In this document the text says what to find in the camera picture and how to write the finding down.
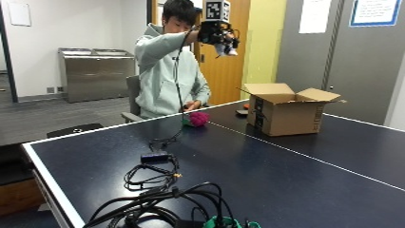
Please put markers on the grey and white soft toy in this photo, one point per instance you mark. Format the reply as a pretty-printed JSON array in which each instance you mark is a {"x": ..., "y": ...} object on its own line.
[{"x": 223, "y": 49}]

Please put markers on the wooden door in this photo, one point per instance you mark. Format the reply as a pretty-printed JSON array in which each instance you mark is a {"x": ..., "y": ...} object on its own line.
[{"x": 221, "y": 63}]

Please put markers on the white marker cube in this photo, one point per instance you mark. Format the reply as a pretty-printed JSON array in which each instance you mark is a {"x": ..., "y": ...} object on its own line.
[{"x": 217, "y": 10}]

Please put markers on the the person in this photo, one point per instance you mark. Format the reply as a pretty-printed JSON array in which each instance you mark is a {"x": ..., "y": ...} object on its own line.
[{"x": 163, "y": 76}]

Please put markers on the small orange object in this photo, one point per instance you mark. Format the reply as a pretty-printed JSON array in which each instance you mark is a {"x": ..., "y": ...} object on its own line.
[{"x": 245, "y": 106}]

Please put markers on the white paper sheet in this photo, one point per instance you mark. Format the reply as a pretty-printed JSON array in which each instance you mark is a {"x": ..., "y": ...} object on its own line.
[{"x": 314, "y": 15}]

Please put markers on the magenta raspberry soft toy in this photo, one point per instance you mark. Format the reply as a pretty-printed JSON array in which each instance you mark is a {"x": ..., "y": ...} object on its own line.
[{"x": 197, "y": 118}]

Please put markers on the open cardboard box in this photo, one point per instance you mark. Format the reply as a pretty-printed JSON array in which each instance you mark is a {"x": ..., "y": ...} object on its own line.
[{"x": 286, "y": 110}]

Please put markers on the grey office chair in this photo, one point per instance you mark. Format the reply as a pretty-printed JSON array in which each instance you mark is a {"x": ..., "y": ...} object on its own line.
[{"x": 132, "y": 101}]

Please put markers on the stainless steel waste bin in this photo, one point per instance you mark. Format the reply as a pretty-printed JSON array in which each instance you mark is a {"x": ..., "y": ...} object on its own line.
[{"x": 96, "y": 74}]

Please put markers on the blue framed notice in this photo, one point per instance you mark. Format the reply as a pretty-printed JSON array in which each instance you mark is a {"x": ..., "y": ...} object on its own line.
[{"x": 374, "y": 12}]

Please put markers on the small black hub box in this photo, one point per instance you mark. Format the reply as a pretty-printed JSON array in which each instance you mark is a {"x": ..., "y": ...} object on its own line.
[{"x": 155, "y": 157}]

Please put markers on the white wall board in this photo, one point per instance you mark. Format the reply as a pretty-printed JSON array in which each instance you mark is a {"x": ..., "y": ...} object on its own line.
[{"x": 19, "y": 12}]

